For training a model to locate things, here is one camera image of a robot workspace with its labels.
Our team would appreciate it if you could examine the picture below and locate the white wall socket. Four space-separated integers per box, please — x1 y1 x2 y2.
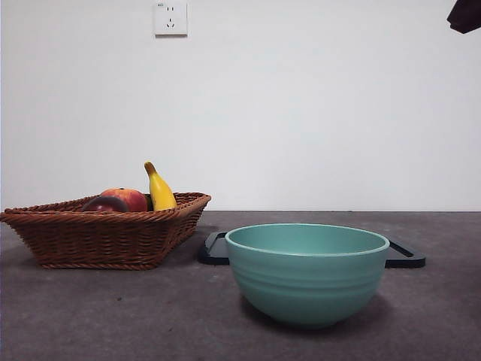
155 1 189 38

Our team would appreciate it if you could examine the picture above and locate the teal ribbed bowl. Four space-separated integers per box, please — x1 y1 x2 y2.
224 223 391 330

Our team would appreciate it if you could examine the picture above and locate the yellow banana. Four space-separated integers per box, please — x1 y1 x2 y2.
144 161 178 211

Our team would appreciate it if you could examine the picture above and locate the black rectangular tray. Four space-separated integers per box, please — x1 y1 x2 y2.
198 231 427 268

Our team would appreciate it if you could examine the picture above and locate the red orange peach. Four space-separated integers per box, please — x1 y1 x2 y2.
100 187 149 213

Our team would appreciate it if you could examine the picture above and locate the brown wicker basket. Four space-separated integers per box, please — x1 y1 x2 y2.
0 192 213 271

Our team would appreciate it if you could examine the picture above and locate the dark purple plum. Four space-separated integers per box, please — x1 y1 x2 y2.
82 195 129 213

